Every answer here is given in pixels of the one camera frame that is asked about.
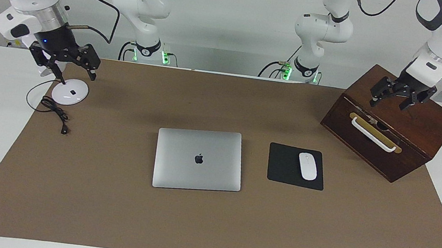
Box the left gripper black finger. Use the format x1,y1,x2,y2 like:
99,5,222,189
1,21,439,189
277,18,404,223
398,83,438,115
368,74,397,110

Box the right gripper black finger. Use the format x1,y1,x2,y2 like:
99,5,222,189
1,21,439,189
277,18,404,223
68,42,103,82
26,41,65,79

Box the silver grey laptop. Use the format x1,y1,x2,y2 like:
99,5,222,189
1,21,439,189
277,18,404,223
151,122,248,198

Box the dark brown wooden box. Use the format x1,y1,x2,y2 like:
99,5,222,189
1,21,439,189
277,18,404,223
314,58,442,190

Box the white desk lamp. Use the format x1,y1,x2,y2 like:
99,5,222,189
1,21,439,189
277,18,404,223
32,58,92,109

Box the white computer mouse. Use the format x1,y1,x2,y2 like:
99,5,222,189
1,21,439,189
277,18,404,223
296,152,320,182

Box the black mouse pad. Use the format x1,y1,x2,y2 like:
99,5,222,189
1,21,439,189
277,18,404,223
265,142,329,192

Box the brown table mat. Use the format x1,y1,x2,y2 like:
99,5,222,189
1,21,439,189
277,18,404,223
0,44,442,248

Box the black arm base cable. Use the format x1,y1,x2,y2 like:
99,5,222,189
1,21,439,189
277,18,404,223
118,40,138,63
258,40,301,82

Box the brass handle plate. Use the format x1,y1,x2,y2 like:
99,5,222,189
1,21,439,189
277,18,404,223
345,111,406,155

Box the white box handle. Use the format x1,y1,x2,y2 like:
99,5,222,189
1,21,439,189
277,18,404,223
348,116,401,154

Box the black lamp power cable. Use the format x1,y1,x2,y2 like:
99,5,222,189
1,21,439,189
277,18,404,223
22,75,77,136

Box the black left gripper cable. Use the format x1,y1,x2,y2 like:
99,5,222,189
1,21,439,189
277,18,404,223
343,0,442,72

